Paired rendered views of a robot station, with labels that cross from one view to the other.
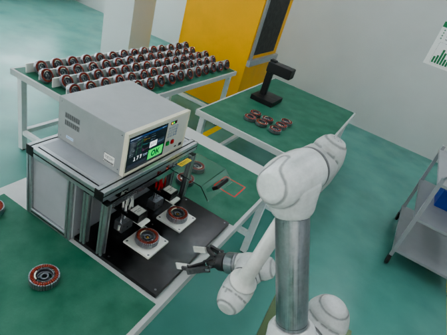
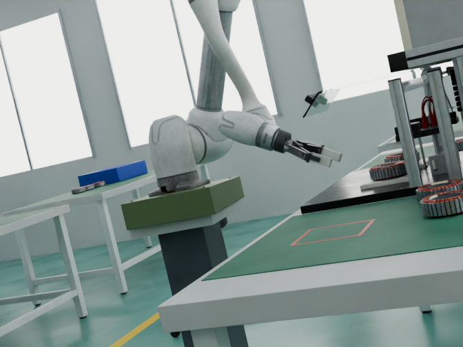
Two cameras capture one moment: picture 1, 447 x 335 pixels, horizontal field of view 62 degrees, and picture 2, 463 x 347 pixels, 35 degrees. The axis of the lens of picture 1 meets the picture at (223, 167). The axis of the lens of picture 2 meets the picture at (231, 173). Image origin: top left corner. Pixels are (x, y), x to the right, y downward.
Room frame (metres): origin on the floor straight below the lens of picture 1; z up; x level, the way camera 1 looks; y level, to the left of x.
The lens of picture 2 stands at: (3.61, -0.19, 1.04)
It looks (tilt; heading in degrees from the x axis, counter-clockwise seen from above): 4 degrees down; 183
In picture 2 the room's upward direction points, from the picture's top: 13 degrees counter-clockwise
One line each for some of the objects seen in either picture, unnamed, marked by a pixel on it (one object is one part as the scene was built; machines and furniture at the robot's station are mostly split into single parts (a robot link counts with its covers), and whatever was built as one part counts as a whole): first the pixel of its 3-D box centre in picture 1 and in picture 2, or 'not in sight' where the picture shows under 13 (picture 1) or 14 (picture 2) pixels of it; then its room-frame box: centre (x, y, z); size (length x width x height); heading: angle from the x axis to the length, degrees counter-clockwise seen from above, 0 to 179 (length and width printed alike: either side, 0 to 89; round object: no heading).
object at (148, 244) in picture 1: (147, 238); (402, 159); (1.28, 0.24, 0.80); 0.11 x 0.11 x 0.04
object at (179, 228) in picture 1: (176, 218); (391, 178); (1.51, 0.15, 0.78); 0.15 x 0.15 x 0.01; 69
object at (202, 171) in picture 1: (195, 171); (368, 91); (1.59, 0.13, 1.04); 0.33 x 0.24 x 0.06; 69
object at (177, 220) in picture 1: (177, 215); (388, 170); (1.51, 0.15, 0.80); 0.11 x 0.11 x 0.04
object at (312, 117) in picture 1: (275, 142); not in sight; (3.69, -0.46, 0.37); 1.85 x 1.10 x 0.75; 159
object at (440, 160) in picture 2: (155, 201); (439, 162); (1.56, 0.29, 0.80); 0.08 x 0.05 x 0.06; 159
